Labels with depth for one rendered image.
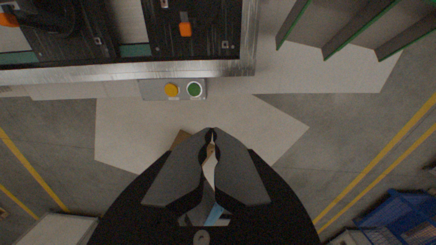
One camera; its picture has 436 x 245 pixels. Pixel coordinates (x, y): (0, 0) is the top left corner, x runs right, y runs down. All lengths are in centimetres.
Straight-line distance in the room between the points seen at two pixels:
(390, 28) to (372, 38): 3
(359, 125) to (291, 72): 199
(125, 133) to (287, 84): 75
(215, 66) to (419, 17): 44
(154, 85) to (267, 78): 40
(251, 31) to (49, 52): 56
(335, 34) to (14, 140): 357
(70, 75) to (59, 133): 215
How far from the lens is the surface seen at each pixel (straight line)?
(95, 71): 54
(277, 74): 53
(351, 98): 212
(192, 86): 38
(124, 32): 51
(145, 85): 45
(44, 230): 463
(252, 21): 40
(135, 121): 66
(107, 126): 75
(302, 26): 38
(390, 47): 53
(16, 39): 76
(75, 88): 76
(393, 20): 49
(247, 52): 40
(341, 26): 42
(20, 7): 49
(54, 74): 64
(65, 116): 243
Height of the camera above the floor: 134
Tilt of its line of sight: 62 degrees down
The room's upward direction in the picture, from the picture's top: 179 degrees clockwise
